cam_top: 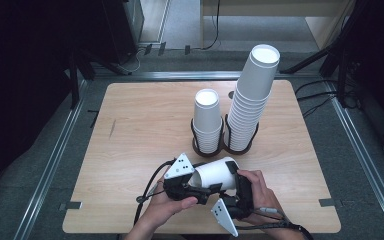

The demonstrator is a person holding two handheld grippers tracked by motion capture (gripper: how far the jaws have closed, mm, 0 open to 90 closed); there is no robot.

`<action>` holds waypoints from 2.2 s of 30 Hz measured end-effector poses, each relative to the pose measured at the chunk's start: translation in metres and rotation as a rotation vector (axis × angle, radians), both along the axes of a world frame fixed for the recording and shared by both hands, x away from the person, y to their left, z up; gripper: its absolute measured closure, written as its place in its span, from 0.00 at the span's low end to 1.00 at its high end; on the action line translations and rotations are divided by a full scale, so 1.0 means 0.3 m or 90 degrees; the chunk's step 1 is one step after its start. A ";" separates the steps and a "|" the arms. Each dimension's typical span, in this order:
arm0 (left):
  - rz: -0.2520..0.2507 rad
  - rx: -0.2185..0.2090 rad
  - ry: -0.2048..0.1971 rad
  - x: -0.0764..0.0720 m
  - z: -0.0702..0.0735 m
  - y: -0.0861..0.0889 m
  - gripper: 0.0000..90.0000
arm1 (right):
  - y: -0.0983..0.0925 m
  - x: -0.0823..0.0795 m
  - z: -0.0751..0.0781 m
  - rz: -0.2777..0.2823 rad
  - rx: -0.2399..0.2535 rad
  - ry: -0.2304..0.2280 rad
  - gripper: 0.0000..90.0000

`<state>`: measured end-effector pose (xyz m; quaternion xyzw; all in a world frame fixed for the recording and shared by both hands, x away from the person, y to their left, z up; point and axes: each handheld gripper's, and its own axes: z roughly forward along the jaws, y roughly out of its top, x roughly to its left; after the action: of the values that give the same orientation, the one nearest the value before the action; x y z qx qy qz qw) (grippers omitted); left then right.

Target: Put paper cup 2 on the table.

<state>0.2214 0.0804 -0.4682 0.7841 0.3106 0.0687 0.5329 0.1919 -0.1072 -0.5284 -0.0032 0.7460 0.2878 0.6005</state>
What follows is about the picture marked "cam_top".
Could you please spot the black cabinet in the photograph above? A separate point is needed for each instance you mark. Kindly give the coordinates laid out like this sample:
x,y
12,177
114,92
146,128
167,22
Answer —
x,y
123,26

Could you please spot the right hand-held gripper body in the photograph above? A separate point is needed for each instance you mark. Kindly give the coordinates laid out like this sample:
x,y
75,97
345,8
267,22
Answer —
x,y
245,200

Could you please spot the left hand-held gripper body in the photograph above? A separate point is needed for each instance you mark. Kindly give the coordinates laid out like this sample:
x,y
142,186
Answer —
x,y
180,168

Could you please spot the white paper cup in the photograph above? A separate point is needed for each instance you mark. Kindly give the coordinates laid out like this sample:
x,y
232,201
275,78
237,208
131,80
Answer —
x,y
216,173

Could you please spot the black tripod leg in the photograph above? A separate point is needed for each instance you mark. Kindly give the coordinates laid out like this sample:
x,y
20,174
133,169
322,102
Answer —
x,y
316,55

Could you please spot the person's left hand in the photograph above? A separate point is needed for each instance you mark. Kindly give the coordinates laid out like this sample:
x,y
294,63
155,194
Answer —
x,y
166,210

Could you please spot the dark curtain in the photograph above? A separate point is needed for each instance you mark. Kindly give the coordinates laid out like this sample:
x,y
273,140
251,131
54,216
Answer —
x,y
20,66

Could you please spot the black metal stand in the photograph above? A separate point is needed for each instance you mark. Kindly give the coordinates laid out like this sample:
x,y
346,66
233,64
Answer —
x,y
75,80

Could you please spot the black equipment stand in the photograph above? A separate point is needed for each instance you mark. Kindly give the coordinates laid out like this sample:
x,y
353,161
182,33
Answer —
x,y
380,66

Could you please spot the light wooden furniture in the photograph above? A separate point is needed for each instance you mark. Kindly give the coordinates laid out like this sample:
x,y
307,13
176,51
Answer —
x,y
280,8

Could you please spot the aluminium frame rail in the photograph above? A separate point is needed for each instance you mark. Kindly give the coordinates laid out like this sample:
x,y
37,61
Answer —
x,y
363,156
180,75
51,160

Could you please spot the tall stack of white cups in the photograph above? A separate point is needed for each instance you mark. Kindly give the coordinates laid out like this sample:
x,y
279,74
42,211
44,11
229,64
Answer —
x,y
256,80

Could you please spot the short stack of white cups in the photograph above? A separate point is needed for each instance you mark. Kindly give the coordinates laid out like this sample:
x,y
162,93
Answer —
x,y
207,113

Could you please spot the person's right hand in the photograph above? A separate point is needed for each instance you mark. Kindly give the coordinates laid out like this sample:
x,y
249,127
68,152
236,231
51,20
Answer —
x,y
265,196

